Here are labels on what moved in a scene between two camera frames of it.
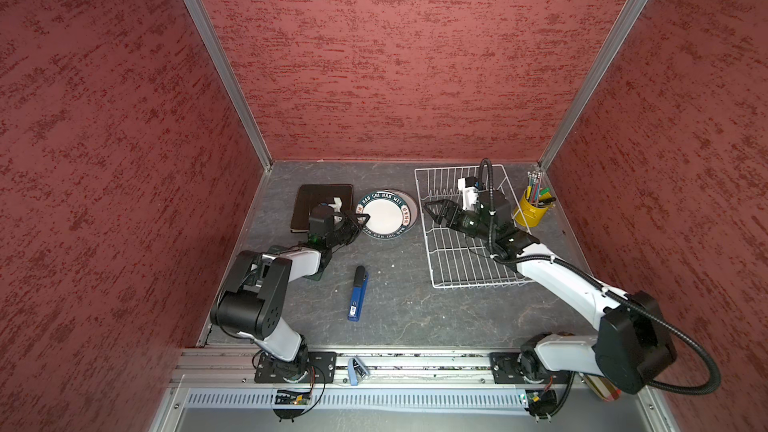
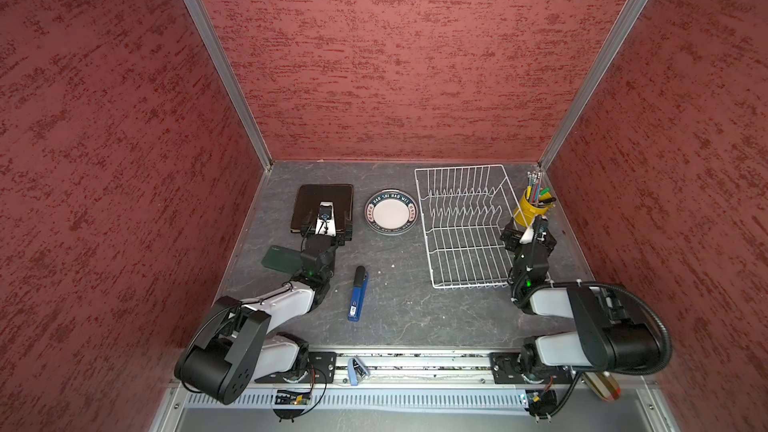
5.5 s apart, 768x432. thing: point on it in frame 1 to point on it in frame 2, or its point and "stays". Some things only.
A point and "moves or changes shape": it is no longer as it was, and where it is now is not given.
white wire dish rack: [458, 258] stays
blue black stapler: [358, 294] stays
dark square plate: [307, 196] stays
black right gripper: [447, 206] to [513, 235]
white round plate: [389, 214] moves or changes shape
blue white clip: [355, 369] stays
